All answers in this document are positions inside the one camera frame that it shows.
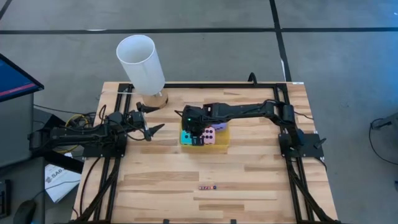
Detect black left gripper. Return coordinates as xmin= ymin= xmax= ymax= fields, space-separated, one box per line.
xmin=125 ymin=102 xmax=165 ymax=142

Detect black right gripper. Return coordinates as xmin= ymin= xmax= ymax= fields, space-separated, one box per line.
xmin=181 ymin=105 xmax=216 ymax=147

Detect large pink foam die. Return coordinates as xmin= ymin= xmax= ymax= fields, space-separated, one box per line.
xmin=201 ymin=126 xmax=216 ymax=146

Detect large turquoise foam die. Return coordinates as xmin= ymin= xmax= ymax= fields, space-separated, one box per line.
xmin=180 ymin=129 xmax=194 ymax=146

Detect yellow translucent plastic bin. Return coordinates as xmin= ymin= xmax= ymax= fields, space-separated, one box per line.
xmin=179 ymin=121 xmax=232 ymax=148

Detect white cylindrical tube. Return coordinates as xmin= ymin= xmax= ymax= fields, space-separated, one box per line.
xmin=115 ymin=34 xmax=170 ymax=110

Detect white paper booklet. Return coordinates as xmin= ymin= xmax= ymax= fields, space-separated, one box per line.
xmin=44 ymin=163 xmax=82 ymax=203

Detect dark blue display monitor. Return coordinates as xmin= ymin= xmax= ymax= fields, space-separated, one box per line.
xmin=0 ymin=53 xmax=45 ymax=103

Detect black computer mouse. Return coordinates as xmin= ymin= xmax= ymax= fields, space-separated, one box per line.
xmin=12 ymin=198 xmax=38 ymax=224

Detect black keyboard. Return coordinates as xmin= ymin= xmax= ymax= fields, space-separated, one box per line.
xmin=0 ymin=179 xmax=12 ymax=219

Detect black aluminium table frame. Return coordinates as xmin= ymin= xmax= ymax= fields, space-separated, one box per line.
xmin=73 ymin=82 xmax=340 ymax=224

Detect yellow cable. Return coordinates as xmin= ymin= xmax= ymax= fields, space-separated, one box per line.
xmin=62 ymin=113 xmax=91 ymax=154

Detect black floor cable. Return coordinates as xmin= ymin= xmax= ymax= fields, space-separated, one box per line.
xmin=368 ymin=117 xmax=398 ymax=166

